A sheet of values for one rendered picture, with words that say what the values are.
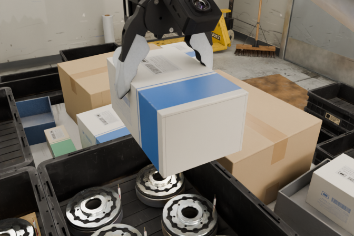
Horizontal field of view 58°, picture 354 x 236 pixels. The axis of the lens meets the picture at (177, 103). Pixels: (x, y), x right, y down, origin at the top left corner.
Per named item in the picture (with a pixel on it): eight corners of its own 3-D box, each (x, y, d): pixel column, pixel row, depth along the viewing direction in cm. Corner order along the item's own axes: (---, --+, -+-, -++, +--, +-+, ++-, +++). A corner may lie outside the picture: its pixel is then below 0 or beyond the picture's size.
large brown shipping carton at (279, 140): (307, 180, 89) (322, 120, 80) (226, 230, 74) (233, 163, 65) (215, 119, 118) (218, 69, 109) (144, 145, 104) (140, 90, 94)
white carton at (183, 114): (241, 150, 44) (248, 91, 39) (163, 178, 39) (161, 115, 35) (174, 92, 59) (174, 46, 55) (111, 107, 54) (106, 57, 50)
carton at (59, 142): (88, 182, 89) (85, 165, 86) (66, 190, 86) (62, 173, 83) (66, 139, 107) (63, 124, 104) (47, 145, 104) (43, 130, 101)
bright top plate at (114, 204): (130, 211, 59) (130, 208, 59) (79, 239, 54) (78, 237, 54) (106, 181, 66) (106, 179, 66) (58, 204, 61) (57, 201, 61)
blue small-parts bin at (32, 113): (58, 139, 107) (55, 121, 104) (9, 150, 101) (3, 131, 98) (52, 111, 123) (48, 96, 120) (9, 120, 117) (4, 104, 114)
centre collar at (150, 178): (176, 179, 66) (176, 177, 66) (157, 189, 64) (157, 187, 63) (162, 167, 70) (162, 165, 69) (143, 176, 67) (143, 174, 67)
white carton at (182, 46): (208, 75, 132) (209, 54, 127) (184, 81, 126) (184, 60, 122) (183, 60, 147) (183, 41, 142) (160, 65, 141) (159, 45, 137)
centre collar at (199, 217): (208, 218, 57) (208, 216, 57) (184, 228, 55) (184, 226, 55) (194, 200, 61) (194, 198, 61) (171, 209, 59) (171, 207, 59)
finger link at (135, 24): (137, 67, 43) (168, 10, 42) (141, 71, 42) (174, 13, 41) (107, 53, 41) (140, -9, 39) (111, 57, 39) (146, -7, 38)
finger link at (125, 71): (109, 86, 47) (139, 31, 46) (123, 102, 43) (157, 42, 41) (91, 78, 45) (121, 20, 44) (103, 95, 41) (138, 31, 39)
